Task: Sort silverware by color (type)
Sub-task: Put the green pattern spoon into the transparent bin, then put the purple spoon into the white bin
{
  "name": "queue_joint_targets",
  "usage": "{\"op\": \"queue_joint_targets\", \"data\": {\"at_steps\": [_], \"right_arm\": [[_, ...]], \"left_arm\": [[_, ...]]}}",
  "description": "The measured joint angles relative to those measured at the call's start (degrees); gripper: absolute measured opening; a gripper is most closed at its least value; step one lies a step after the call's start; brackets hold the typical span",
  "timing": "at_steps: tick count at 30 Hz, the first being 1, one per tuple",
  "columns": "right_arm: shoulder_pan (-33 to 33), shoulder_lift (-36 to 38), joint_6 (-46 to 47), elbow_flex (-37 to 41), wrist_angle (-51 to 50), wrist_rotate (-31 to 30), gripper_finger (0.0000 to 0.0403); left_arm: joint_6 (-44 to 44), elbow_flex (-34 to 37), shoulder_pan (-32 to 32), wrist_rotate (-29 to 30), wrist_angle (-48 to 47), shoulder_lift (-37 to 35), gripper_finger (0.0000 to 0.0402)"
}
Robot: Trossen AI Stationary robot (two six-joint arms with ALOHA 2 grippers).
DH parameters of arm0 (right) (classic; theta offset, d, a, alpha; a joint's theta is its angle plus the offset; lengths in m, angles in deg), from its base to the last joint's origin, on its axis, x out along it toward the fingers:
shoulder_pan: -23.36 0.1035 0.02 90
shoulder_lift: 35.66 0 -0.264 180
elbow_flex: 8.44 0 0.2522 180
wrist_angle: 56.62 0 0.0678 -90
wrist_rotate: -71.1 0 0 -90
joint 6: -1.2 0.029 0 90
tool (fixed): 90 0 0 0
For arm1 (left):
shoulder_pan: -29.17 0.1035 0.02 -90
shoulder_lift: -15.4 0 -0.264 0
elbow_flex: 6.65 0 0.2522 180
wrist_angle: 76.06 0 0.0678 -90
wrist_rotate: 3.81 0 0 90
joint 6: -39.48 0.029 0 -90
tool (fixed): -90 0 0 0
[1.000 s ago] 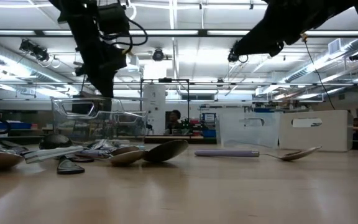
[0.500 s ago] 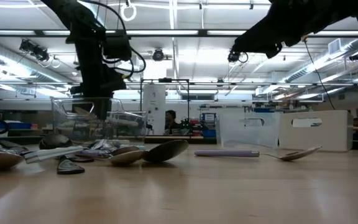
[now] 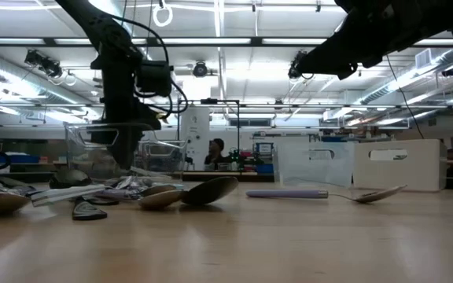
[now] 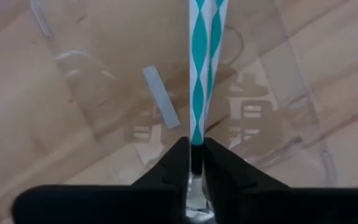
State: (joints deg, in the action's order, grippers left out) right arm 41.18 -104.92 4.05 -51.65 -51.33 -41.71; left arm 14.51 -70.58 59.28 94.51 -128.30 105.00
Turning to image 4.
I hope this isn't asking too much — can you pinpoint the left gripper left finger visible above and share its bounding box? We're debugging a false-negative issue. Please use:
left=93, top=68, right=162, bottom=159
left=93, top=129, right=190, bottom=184
left=11, top=136, right=191, bottom=224

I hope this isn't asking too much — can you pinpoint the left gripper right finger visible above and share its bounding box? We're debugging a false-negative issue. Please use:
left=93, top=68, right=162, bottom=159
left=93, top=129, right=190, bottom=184
left=203, top=136, right=358, bottom=224

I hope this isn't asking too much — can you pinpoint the teal patterned handle spoon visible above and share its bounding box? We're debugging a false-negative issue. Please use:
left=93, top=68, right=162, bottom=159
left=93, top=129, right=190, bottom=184
left=204, top=0, right=230, bottom=125
left=186, top=0, right=217, bottom=222

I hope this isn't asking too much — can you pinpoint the grey tape strip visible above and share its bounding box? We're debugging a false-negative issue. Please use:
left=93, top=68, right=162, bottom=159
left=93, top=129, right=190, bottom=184
left=142, top=65, right=181, bottom=130

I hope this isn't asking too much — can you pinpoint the clear plastic bin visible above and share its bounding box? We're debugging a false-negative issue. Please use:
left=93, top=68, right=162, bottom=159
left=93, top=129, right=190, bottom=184
left=29, top=0, right=338, bottom=187

